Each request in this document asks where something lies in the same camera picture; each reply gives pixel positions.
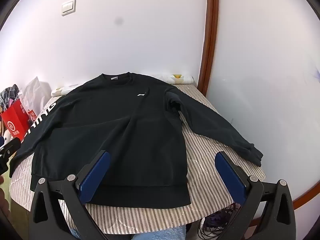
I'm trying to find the red paper bag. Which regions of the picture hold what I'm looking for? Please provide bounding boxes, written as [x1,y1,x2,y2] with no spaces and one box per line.
[1,100,37,143]

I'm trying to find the white wall light switch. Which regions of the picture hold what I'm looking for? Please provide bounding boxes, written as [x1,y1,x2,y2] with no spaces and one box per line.
[61,0,77,17]

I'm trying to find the white rolled blanket yellow print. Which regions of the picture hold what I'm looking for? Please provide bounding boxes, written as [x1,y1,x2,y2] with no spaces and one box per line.
[51,74,194,97]

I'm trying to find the black sweatshirt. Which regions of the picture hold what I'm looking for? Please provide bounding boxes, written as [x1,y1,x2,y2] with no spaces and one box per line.
[9,72,264,209]

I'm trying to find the plaid cloth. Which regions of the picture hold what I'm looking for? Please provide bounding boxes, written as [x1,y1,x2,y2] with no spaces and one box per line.
[0,84,24,113]

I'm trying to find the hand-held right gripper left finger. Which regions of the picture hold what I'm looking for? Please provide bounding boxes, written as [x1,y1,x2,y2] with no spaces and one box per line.
[30,150,112,240]

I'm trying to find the person's left hand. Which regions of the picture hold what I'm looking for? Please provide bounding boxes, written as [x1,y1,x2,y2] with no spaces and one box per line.
[0,176,12,220]

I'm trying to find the black cables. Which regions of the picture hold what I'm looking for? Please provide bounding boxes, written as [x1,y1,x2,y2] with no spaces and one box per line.
[196,202,242,240]

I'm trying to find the striped bed mattress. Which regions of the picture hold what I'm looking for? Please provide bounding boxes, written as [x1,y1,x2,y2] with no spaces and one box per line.
[10,82,267,240]

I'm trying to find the brown wooden baseboard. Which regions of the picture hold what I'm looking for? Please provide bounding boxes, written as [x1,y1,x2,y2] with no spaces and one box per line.
[292,179,319,210]

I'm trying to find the person's blue jeans leg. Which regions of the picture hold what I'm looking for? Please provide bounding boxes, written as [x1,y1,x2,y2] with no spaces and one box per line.
[135,226,190,240]

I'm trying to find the white plastic bag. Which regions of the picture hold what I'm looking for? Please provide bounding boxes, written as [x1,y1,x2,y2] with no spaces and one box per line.
[21,79,52,117]

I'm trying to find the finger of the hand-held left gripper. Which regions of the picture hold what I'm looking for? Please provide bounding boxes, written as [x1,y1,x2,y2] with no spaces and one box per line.
[0,139,22,175]

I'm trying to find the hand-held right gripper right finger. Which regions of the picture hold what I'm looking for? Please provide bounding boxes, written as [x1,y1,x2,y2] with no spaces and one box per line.
[215,151,297,240]

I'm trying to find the brown wooden door frame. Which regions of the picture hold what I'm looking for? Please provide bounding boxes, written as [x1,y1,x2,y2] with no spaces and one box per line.
[197,0,220,97]

